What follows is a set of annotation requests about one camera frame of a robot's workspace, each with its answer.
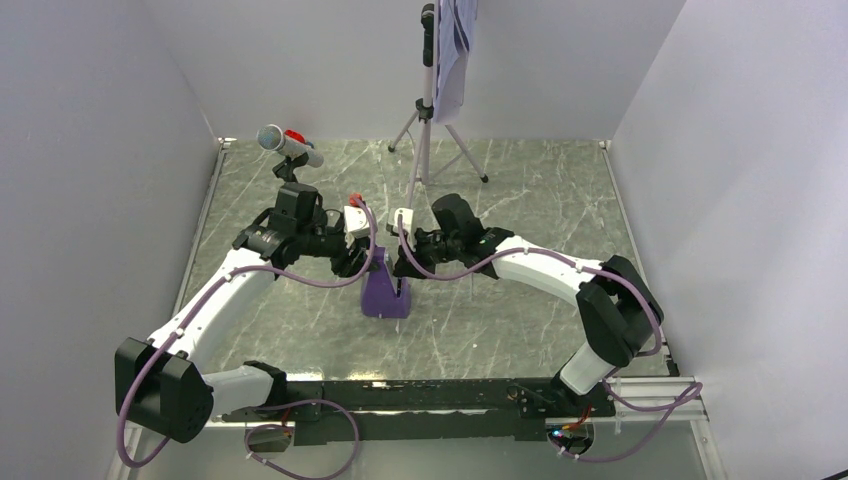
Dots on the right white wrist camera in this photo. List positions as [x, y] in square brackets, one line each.
[404, 224]

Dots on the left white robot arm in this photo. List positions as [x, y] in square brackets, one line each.
[160, 381]

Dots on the sheet music paper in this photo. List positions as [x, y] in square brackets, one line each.
[454, 60]

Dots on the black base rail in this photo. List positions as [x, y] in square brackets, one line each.
[519, 408]

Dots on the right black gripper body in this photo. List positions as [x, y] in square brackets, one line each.
[433, 250]

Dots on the silver toy microphone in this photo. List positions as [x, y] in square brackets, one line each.
[272, 138]

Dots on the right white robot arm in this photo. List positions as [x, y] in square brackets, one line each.
[618, 312]

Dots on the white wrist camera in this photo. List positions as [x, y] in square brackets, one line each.
[404, 224]
[356, 223]

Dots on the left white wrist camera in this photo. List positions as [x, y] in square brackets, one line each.
[356, 223]

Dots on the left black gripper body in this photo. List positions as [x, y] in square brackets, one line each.
[342, 265]

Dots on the lilac tripod music stand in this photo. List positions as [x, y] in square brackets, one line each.
[425, 107]

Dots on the purple metronome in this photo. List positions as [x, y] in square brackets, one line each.
[382, 294]

